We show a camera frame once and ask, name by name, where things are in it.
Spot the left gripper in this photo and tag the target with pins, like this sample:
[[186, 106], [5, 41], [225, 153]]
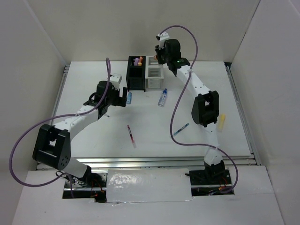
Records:
[[120, 101]]

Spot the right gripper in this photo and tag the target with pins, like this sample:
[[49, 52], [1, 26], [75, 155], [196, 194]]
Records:
[[159, 51]]

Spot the pink purple highlighter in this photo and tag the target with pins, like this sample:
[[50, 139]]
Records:
[[136, 61]]

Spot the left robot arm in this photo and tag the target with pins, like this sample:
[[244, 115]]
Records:
[[53, 144]]

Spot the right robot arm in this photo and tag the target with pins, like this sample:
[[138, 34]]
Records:
[[205, 109]]

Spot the blue highlighter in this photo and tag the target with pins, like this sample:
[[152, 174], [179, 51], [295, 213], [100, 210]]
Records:
[[129, 98]]

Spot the white slotted container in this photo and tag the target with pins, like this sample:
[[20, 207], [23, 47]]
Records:
[[154, 74]]

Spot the black slotted container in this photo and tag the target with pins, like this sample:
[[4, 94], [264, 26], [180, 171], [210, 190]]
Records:
[[135, 76]]

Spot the dark red pen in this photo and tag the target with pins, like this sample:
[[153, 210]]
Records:
[[131, 136]]

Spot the clear spray bottle blue cap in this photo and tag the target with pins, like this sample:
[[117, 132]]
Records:
[[162, 98]]

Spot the teal blue pen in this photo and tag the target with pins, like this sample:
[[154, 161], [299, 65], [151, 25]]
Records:
[[181, 129]]

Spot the yellow highlighter right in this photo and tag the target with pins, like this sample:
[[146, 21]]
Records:
[[221, 123]]

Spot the white foil cover panel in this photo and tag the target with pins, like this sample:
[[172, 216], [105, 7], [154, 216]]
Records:
[[148, 185]]

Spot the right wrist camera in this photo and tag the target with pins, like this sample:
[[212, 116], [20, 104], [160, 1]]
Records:
[[162, 38]]

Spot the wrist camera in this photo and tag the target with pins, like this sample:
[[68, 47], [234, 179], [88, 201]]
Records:
[[162, 38], [116, 79]]

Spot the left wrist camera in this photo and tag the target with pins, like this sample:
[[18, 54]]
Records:
[[116, 79]]

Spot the left side rail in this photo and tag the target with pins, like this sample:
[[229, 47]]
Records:
[[60, 90]]

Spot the aluminium front rail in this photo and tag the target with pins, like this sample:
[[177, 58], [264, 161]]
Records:
[[142, 162]]

